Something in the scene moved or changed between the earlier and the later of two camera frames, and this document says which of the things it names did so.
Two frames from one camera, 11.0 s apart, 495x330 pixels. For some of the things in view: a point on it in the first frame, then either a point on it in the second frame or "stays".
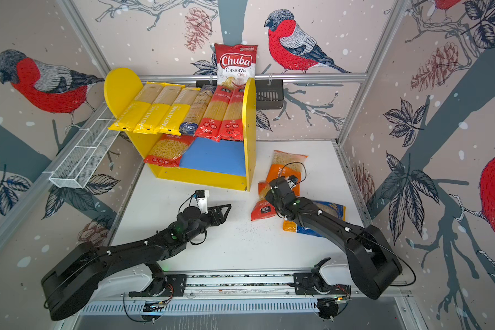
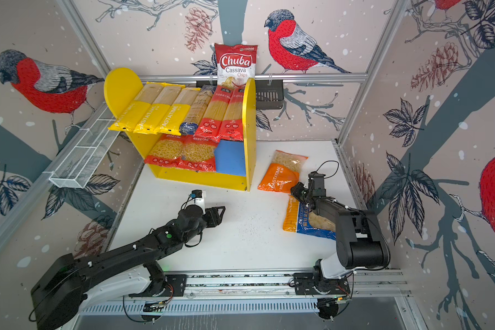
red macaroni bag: (168, 149) stays
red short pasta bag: (264, 209) → (198, 155)
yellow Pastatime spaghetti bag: (177, 113) stays
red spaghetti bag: (232, 127) stays
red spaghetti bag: (210, 125) stays
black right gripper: (268, 195) → (294, 191)
